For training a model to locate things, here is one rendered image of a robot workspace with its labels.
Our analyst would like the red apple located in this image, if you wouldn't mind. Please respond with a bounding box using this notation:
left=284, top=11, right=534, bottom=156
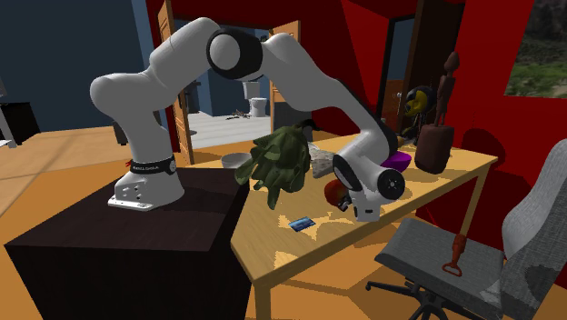
left=323, top=178, right=350, bottom=206

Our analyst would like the blue card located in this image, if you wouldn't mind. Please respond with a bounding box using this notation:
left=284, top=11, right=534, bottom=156
left=288, top=216, right=317, bottom=233

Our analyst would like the grey patterned stone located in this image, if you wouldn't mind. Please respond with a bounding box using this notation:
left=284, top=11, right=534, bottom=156
left=308, top=144, right=337, bottom=179

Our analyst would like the purple bowl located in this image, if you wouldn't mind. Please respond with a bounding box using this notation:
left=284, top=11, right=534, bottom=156
left=381, top=150, right=413, bottom=173

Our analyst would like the wooden table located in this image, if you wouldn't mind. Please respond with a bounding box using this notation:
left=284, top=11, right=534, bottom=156
left=190, top=132, right=499, bottom=320

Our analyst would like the green leafy plant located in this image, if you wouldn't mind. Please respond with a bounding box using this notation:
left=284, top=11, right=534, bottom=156
left=234, top=123, right=313, bottom=211

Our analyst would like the brown wooden figure statue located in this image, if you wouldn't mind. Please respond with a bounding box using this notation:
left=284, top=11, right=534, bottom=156
left=414, top=51, right=461, bottom=175

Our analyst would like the grey bowl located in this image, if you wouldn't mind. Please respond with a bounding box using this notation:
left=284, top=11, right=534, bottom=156
left=221, top=152, right=253, bottom=170

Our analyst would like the red bottle opener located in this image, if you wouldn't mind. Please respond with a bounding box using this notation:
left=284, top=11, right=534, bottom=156
left=442, top=234, right=469, bottom=277

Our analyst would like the yellow and black mask figure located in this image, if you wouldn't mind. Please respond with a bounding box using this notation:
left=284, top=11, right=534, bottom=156
left=400, top=85, right=435, bottom=139

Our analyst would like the white toilet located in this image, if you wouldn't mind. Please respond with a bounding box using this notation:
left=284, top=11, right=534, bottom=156
left=248, top=96, right=269, bottom=118

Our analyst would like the dark brown door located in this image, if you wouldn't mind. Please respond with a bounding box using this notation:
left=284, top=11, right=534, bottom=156
left=380, top=0, right=467, bottom=135

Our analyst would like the wooden door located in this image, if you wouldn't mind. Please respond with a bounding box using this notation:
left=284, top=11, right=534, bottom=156
left=156, top=0, right=196, bottom=166

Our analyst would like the grey office chair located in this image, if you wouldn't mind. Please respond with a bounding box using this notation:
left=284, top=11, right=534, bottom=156
left=365, top=138, right=567, bottom=320

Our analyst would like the dark robot stand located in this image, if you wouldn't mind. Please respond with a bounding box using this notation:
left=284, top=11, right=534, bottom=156
left=4, top=167, right=254, bottom=320

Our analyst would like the window with green view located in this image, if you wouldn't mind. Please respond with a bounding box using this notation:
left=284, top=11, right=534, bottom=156
left=503, top=0, right=567, bottom=99

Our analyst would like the black cabinet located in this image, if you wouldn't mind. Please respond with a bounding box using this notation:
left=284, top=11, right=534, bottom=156
left=0, top=101, right=42, bottom=146

